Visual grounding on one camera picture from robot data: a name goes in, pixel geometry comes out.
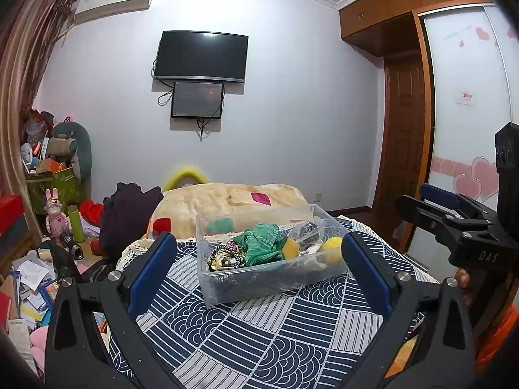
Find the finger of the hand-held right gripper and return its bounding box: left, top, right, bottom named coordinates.
left=395, top=194, right=519, bottom=270
left=419, top=183, right=497, bottom=228

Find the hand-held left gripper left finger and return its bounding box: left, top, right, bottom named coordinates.
left=44, top=232, right=179, bottom=389

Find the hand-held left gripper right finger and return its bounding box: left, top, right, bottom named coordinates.
left=341, top=231, right=477, bottom=389

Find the clear bag of silver items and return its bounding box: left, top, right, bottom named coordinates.
left=290, top=219, right=325, bottom=248

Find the clear plastic storage bin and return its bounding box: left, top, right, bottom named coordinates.
left=196, top=204, right=353, bottom=309

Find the green knitted cloth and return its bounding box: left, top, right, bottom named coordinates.
left=233, top=223, right=288, bottom=268

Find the person's right forearm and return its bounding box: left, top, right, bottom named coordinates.
left=474, top=304, right=519, bottom=373

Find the person's right hand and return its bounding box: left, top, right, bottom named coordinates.
left=454, top=269, right=473, bottom=304

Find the dark purple clothing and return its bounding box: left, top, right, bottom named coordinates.
left=98, top=182, right=164, bottom=254

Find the brown wooden door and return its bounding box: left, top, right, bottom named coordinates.
left=371, top=53, right=424, bottom=228

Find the black flashlight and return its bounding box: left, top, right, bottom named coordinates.
left=59, top=231, right=84, bottom=260

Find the red plush toy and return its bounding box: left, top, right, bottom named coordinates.
left=79, top=200, right=104, bottom=228

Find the green bottle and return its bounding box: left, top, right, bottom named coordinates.
left=67, top=205, right=86, bottom=244

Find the beige plush blanket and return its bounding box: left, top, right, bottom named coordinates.
left=146, top=182, right=311, bottom=242

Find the yellow plush cushion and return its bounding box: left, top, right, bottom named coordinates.
left=163, top=166, right=209, bottom=191

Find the pink rabbit figure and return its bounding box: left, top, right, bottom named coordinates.
left=44, top=187, right=69, bottom=238

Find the blue wave patterned tablecloth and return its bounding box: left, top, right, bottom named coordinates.
left=101, top=217, right=441, bottom=389

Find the pile of papers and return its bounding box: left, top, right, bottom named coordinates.
left=0, top=251, right=59, bottom=333

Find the white heart print sliding door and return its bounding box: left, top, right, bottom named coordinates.
left=417, top=4, right=519, bottom=207

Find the green cardboard box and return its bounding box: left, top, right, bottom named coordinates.
left=26, top=166, right=82, bottom=219

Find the pink plush toy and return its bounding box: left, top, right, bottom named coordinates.
left=30, top=326, right=51, bottom=369

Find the grey green plush toy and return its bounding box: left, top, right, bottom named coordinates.
left=51, top=121, right=92, bottom=183

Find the red box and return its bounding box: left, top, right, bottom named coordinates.
left=0, top=194, right=27, bottom=236

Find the pile of household clutter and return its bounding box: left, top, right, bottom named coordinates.
left=21, top=107, right=74, bottom=175

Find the wooden wardrobe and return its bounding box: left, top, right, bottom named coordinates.
left=338, top=0, right=519, bottom=236

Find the brown striped curtain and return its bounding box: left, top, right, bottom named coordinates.
left=0, top=0, right=78, bottom=228

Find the white air conditioner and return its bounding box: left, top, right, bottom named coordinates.
left=73, top=0, right=157, bottom=23

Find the small black wall monitor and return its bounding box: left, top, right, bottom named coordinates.
left=171, top=81, right=225, bottom=119

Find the black wall television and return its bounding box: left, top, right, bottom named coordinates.
left=153, top=30, right=249, bottom=84

